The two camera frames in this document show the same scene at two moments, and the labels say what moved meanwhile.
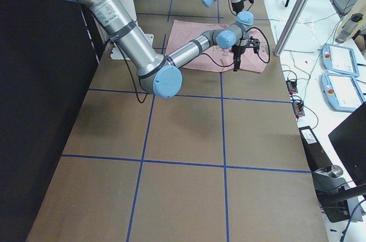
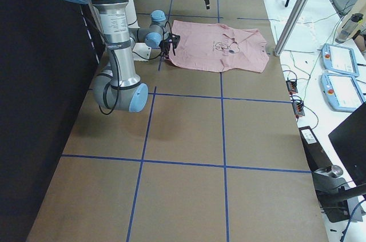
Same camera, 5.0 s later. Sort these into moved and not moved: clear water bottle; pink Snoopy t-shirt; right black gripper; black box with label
Moved: right black gripper
Not moved: black box with label; clear water bottle; pink Snoopy t-shirt
